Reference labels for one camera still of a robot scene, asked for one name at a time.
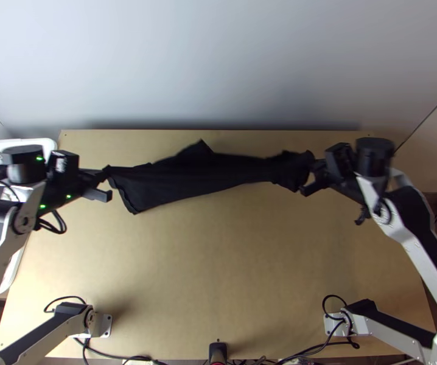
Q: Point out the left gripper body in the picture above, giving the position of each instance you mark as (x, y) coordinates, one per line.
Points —
(77, 185)

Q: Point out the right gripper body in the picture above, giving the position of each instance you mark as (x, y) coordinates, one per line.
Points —
(342, 184)

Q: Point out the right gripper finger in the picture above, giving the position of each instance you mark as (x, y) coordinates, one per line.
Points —
(311, 189)
(318, 166)

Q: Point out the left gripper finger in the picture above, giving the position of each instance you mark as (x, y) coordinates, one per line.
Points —
(98, 195)
(92, 173)

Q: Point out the black t-shirt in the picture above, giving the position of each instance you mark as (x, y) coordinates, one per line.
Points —
(188, 175)

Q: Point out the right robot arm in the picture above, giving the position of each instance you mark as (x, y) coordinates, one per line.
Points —
(420, 235)

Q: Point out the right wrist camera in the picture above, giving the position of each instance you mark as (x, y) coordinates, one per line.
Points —
(340, 157)

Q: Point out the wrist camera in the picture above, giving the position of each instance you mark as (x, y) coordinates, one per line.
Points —
(64, 163)
(340, 157)

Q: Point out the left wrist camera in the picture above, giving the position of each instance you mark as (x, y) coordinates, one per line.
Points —
(64, 163)

